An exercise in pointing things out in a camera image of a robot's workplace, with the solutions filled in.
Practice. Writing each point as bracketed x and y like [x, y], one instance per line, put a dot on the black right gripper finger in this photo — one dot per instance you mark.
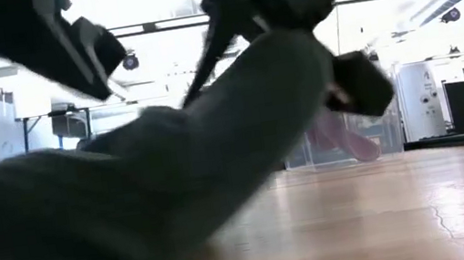
[212, 59]
[361, 83]

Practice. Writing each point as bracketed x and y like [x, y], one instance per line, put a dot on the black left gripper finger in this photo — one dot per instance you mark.
[106, 47]
[23, 46]

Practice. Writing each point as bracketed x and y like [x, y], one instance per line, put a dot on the grey fabric hat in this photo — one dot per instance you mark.
[139, 185]

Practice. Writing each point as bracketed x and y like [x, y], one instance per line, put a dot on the pink fabric hat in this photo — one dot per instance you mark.
[348, 138]

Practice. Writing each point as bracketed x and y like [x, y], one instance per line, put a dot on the clear plastic box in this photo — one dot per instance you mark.
[387, 134]

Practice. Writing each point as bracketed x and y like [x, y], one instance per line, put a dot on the white cylindrical machine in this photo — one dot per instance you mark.
[420, 102]

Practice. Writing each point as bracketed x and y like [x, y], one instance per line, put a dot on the background table with blue legs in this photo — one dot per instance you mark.
[69, 119]

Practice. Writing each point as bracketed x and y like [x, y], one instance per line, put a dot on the black round ceiling camera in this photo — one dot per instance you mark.
[451, 15]
[130, 62]

